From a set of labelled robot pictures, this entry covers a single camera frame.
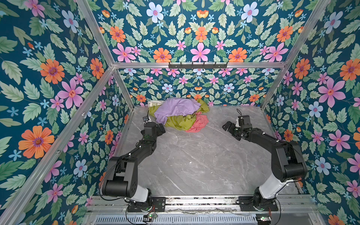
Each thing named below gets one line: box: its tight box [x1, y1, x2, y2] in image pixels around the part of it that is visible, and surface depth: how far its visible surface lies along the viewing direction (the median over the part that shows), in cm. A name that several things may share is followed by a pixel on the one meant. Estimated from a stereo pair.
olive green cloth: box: [148, 98, 210, 131], surface depth 106 cm
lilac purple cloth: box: [154, 97, 201, 125], surface depth 109 cm
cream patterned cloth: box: [147, 100, 163, 108], surface depth 116 cm
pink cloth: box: [185, 111, 210, 134], surface depth 107 cm
